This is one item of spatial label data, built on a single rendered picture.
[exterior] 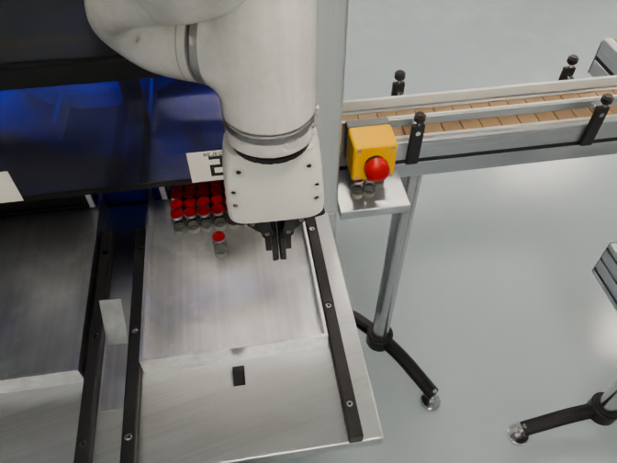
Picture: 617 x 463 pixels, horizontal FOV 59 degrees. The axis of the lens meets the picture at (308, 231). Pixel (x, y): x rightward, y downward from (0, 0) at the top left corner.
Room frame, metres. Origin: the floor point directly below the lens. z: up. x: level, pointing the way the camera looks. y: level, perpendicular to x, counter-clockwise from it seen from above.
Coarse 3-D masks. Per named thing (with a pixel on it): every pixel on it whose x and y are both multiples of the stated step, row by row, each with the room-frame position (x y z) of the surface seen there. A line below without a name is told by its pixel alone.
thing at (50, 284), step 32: (0, 224) 0.63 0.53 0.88; (32, 224) 0.63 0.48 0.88; (64, 224) 0.63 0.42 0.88; (96, 224) 0.60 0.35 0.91; (0, 256) 0.56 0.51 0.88; (32, 256) 0.56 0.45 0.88; (64, 256) 0.56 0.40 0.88; (96, 256) 0.54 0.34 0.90; (0, 288) 0.49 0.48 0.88; (32, 288) 0.49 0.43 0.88; (64, 288) 0.49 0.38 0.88; (0, 320) 0.44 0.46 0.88; (32, 320) 0.44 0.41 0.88; (64, 320) 0.44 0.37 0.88; (0, 352) 0.38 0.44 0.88; (32, 352) 0.38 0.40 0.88; (64, 352) 0.38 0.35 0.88; (0, 384) 0.32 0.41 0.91; (32, 384) 0.33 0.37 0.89; (64, 384) 0.33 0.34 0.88
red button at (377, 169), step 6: (372, 162) 0.64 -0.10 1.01; (378, 162) 0.64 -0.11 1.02; (384, 162) 0.64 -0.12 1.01; (366, 168) 0.64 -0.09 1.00; (372, 168) 0.63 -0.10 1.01; (378, 168) 0.63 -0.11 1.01; (384, 168) 0.63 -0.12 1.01; (366, 174) 0.63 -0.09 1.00; (372, 174) 0.63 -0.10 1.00; (378, 174) 0.63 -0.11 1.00; (384, 174) 0.63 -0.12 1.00; (372, 180) 0.63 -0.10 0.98; (378, 180) 0.63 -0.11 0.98
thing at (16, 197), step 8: (0, 176) 0.58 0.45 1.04; (8, 176) 0.58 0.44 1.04; (0, 184) 0.58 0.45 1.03; (8, 184) 0.58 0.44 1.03; (0, 192) 0.58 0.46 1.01; (8, 192) 0.58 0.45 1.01; (16, 192) 0.58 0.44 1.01; (0, 200) 0.58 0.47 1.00; (8, 200) 0.58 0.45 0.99; (16, 200) 0.58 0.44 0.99
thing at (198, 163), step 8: (192, 152) 0.62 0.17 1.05; (200, 152) 0.62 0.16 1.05; (208, 152) 0.62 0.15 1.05; (216, 152) 0.63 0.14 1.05; (192, 160) 0.62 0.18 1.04; (200, 160) 0.62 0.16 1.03; (208, 160) 0.62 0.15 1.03; (216, 160) 0.63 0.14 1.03; (192, 168) 0.62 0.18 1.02; (200, 168) 0.62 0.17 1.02; (208, 168) 0.62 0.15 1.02; (216, 168) 0.63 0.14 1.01; (192, 176) 0.62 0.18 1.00; (200, 176) 0.62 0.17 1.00; (208, 176) 0.62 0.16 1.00; (216, 176) 0.63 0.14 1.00
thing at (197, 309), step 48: (192, 240) 0.59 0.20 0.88; (240, 240) 0.59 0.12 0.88; (144, 288) 0.47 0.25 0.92; (192, 288) 0.49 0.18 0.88; (240, 288) 0.49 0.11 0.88; (288, 288) 0.49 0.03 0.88; (144, 336) 0.39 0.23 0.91; (192, 336) 0.41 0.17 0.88; (240, 336) 0.41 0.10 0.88; (288, 336) 0.41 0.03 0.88
